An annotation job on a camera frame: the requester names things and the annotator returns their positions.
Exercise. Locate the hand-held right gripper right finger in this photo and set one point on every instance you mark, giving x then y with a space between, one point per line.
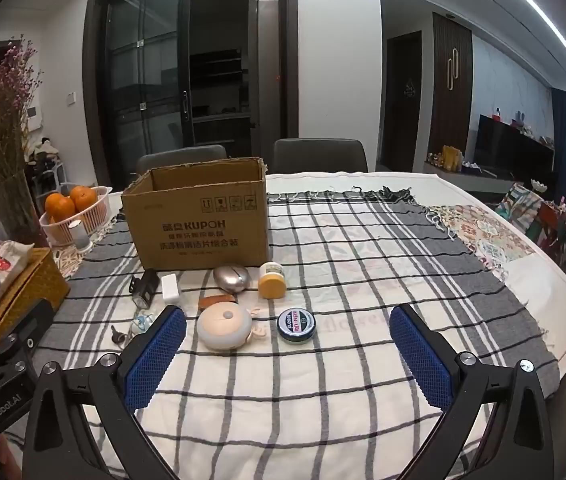
420 360

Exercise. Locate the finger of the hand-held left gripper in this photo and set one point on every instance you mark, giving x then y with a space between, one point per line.
33 322

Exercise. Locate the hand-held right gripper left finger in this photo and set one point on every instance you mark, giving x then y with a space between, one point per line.
155 355

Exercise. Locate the round green balm tin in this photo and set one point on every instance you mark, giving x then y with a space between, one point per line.
295 325

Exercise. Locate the small yellow-lidded jar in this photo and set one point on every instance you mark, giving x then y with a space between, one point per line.
272 287

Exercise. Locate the brown cardboard box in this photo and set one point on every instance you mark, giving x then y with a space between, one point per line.
198 220

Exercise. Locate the person's left hand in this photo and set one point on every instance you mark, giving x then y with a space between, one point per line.
7 457

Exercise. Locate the woven yellow tissue box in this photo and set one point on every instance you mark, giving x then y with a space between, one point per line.
38 285

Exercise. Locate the white power adapter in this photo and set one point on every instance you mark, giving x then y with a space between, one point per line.
171 289

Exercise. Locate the small black light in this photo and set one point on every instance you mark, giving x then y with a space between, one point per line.
145 287

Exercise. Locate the small white cup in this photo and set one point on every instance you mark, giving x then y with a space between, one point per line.
80 235

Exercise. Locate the glass vase with dried flowers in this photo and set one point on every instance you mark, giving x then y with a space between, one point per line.
10 210

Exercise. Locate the silver oval metal soap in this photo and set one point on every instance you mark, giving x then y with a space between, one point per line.
232 278

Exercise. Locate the beige lace table mat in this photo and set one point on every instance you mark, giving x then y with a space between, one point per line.
105 240

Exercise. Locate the orange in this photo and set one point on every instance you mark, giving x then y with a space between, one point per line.
84 197
59 207

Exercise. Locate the white fruit basket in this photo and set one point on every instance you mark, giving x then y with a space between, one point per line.
93 220

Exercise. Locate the grey plaid tablecloth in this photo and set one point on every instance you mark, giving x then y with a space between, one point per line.
343 260

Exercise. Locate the floral patterned cloth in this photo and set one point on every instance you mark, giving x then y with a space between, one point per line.
483 235

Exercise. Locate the shelf with plush toys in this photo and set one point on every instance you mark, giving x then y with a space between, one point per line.
45 160

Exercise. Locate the colourful striped shopping bag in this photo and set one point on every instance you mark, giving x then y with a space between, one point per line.
518 210

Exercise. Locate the white television cabinet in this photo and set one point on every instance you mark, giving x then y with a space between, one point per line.
468 180

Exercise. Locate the red patterned shopping bag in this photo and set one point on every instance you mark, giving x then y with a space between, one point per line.
555 230

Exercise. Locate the white intercom panel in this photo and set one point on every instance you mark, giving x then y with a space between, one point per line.
34 116

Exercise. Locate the grey dining chair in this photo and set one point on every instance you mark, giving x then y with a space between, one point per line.
183 156
318 155

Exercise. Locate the black television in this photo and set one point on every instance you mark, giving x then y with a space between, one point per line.
513 145

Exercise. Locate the dark room door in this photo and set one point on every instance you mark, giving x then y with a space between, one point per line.
403 110

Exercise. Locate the dark wood panel cabinet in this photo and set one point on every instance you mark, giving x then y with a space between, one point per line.
450 110

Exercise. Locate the dark sliding glass door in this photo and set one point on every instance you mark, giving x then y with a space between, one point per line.
148 70

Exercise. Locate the silver refrigerator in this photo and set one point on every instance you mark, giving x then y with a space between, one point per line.
265 75

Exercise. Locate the ceiling light strip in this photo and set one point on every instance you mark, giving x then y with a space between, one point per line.
543 15

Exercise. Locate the white wall switch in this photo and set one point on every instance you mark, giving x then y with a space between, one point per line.
71 98

